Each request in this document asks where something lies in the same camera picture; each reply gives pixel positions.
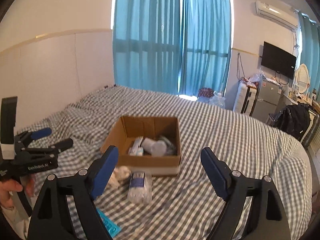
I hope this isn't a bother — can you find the teal flat packet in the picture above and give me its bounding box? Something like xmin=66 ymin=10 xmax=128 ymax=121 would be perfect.
xmin=96 ymin=208 xmax=121 ymax=237

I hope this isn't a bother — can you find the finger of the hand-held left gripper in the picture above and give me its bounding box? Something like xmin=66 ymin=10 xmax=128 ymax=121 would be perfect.
xmin=24 ymin=138 xmax=74 ymax=157
xmin=14 ymin=127 xmax=53 ymax=152

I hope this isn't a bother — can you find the brown cardboard box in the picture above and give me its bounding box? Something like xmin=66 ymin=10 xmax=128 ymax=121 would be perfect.
xmin=100 ymin=116 xmax=182 ymax=177

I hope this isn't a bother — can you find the narrow blue curtain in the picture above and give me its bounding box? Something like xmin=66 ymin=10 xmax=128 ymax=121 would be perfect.
xmin=178 ymin=0 xmax=232 ymax=98

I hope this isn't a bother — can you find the white suitcase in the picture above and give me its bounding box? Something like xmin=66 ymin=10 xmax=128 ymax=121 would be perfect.
xmin=232 ymin=81 xmax=258 ymax=116

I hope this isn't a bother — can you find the grey plastic wrapped item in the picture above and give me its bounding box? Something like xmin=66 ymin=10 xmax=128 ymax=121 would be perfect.
xmin=159 ymin=134 xmax=178 ymax=156

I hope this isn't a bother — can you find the red patterned bag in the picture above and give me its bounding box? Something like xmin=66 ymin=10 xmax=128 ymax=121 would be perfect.
xmin=198 ymin=87 xmax=213 ymax=99

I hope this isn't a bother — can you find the clear packet with blue label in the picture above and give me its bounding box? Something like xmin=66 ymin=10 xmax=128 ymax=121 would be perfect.
xmin=127 ymin=171 xmax=153 ymax=204

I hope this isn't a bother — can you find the blue curtain beside mirror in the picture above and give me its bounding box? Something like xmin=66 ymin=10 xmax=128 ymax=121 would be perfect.
xmin=298 ymin=12 xmax=320 ymax=98

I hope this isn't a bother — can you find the white crumpled cloth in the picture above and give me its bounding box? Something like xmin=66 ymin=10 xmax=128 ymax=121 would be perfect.
xmin=107 ymin=166 xmax=132 ymax=188

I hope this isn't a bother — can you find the clear plastic bag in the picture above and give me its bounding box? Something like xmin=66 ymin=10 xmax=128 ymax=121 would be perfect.
xmin=250 ymin=71 xmax=268 ymax=84

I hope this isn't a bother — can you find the wide blue curtain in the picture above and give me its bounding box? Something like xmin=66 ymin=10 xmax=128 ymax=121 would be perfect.
xmin=112 ymin=0 xmax=181 ymax=96

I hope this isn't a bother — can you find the hanging wall cable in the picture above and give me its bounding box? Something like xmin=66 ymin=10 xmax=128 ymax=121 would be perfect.
xmin=236 ymin=52 xmax=245 ymax=81

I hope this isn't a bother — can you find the white air conditioner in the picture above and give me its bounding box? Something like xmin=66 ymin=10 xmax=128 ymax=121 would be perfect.
xmin=255 ymin=0 xmax=300 ymax=32

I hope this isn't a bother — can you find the black wall television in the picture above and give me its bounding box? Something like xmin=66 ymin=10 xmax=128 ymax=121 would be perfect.
xmin=261 ymin=41 xmax=297 ymax=79

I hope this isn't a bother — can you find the silver small fridge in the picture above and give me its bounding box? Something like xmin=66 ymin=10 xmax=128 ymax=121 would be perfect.
xmin=251 ymin=78 xmax=285 ymax=125

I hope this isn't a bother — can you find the checkered pillow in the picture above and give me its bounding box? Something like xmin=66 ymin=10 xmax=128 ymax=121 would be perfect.
xmin=61 ymin=102 xmax=118 ymax=144

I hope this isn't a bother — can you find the large clear water bottle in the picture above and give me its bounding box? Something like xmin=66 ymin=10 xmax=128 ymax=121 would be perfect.
xmin=208 ymin=91 xmax=227 ymax=109

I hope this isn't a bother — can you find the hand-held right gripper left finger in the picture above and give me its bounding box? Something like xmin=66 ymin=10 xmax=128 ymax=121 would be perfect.
xmin=27 ymin=145 xmax=119 ymax=240

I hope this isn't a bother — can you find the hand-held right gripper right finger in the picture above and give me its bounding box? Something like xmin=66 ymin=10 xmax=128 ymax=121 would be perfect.
xmin=200 ymin=147 xmax=292 ymax=240

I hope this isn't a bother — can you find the bed with checkered sheet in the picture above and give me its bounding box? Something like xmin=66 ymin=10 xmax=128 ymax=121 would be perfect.
xmin=0 ymin=85 xmax=313 ymax=240

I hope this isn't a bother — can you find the person's left hand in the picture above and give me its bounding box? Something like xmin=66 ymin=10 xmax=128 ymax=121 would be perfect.
xmin=0 ymin=174 xmax=36 ymax=211

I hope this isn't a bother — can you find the white framed oval mirror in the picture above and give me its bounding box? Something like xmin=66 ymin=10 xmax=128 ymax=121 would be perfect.
xmin=293 ymin=63 xmax=310 ymax=96

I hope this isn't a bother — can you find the black bag on chair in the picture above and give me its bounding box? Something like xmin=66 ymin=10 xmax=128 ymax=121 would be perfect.
xmin=272 ymin=102 xmax=311 ymax=141

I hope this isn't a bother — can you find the blue and white packet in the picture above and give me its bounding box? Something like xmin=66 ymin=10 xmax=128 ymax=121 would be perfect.
xmin=128 ymin=136 xmax=144 ymax=156

